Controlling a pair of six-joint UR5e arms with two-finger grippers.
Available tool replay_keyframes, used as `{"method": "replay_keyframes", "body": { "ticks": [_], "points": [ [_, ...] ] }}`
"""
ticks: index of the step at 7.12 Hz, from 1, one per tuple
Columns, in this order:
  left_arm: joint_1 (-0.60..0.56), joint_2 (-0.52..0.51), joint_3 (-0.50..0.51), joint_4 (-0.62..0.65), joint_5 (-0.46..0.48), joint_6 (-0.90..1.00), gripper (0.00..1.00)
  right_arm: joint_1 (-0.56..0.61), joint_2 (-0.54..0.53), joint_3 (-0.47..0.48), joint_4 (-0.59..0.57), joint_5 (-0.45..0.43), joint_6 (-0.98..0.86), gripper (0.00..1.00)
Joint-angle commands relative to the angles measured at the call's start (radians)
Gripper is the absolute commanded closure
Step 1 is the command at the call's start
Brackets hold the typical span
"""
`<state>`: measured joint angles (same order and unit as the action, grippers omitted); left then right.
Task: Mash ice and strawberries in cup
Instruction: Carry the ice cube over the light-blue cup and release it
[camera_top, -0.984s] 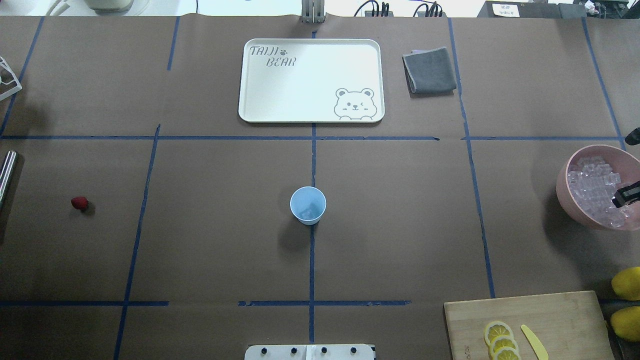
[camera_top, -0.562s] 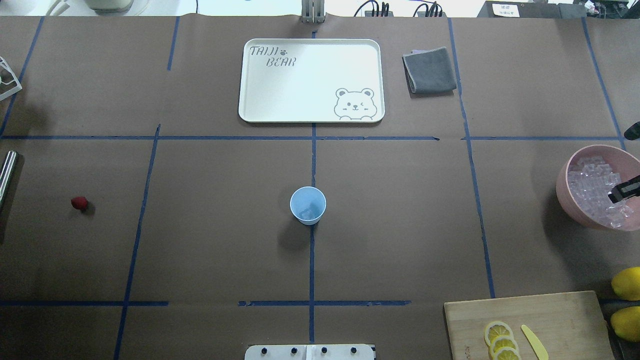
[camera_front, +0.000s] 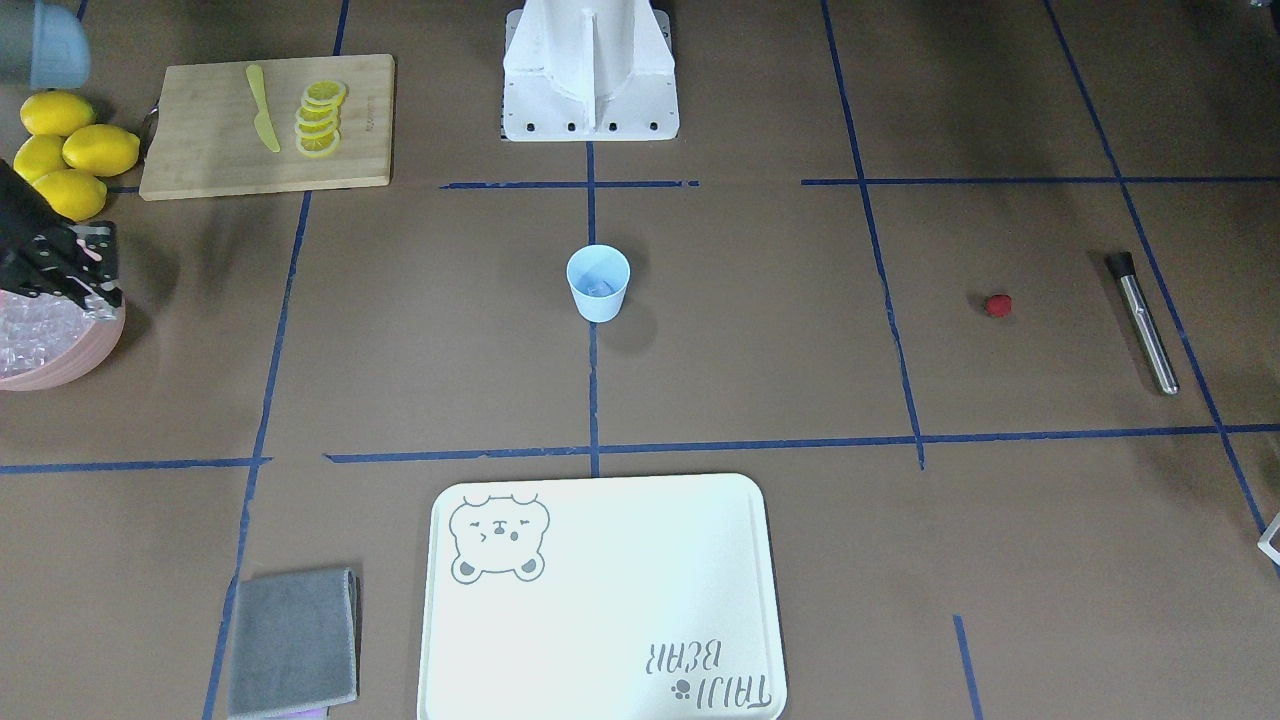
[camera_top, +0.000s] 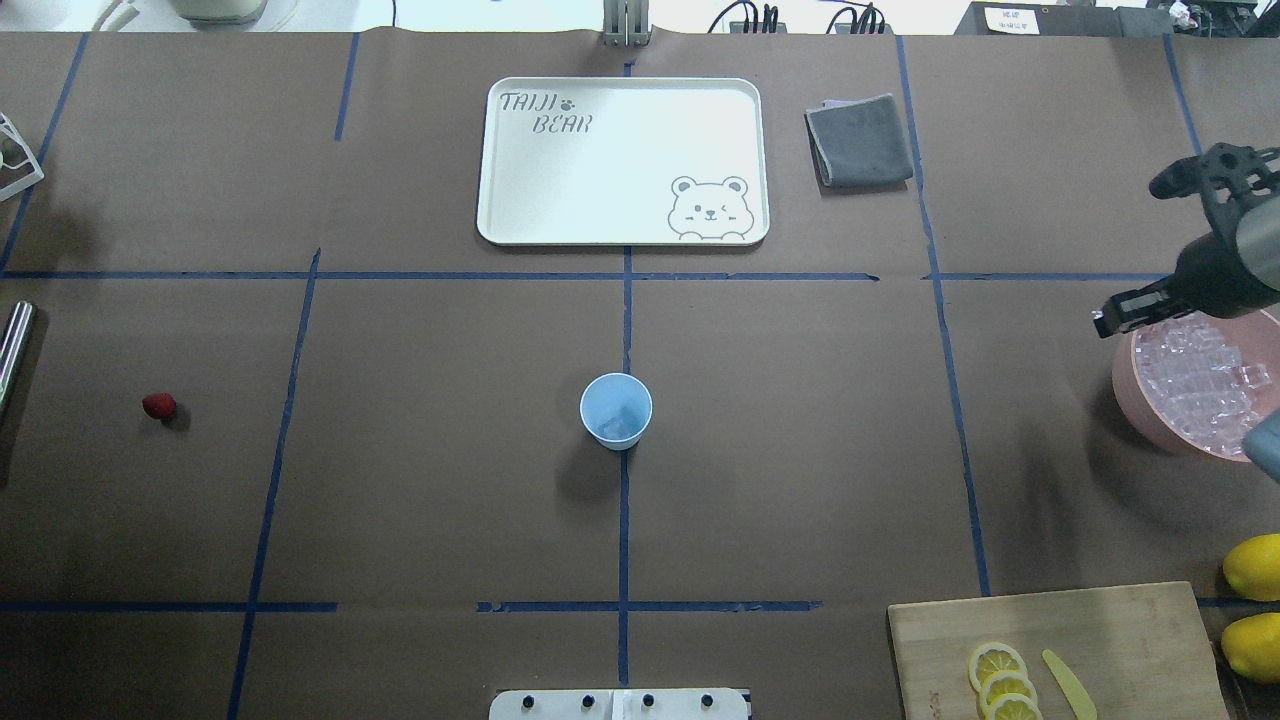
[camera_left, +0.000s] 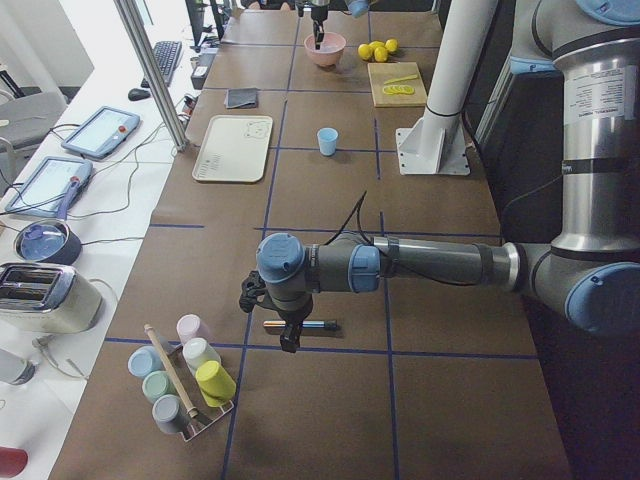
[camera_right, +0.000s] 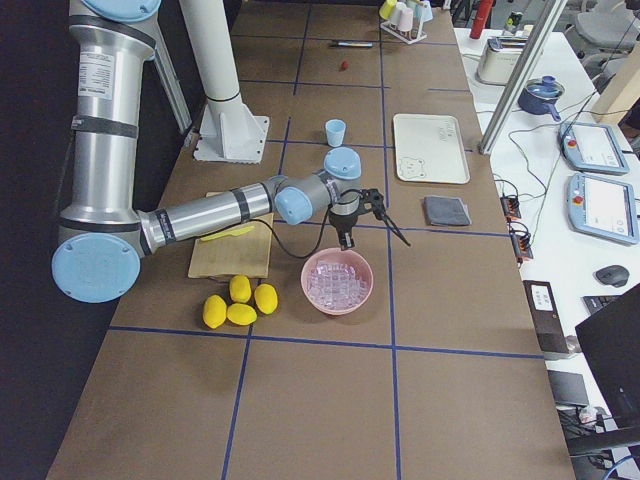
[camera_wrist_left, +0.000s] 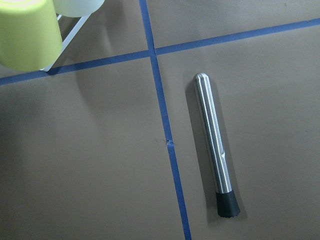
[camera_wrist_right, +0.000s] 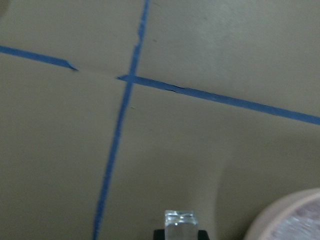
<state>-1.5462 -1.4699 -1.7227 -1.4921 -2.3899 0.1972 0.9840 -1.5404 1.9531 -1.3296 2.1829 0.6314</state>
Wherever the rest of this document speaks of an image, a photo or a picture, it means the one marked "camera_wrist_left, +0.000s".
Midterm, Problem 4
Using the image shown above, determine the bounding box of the white cup on rack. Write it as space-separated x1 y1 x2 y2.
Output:
53 0 105 18

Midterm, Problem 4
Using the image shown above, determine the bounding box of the yellow-green cup on rack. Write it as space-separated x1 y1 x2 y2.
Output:
0 0 62 72

